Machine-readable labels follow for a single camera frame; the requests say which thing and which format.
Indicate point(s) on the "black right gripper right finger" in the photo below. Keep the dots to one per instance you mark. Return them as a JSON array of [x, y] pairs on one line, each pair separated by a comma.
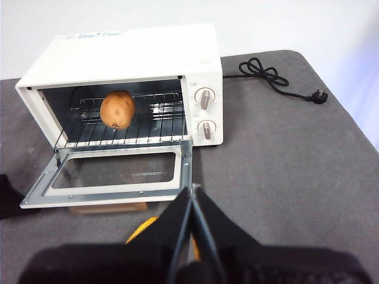
[[266, 266]]

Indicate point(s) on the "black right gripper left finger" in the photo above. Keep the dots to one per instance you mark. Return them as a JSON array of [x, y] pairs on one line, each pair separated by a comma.
[[118, 263]]

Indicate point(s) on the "brown potato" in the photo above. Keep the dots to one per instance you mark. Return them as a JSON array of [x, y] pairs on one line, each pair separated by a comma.
[[117, 109]]

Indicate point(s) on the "beige oven knob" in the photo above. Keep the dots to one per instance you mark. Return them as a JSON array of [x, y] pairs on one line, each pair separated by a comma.
[[206, 129], [205, 99]]

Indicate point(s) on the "white Toshiba toaster oven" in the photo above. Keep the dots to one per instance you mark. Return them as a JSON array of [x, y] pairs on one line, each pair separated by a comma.
[[133, 56]]

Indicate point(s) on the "bumpy yellow toy vegetable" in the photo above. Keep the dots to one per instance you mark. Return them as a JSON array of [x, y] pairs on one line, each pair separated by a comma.
[[145, 225]]

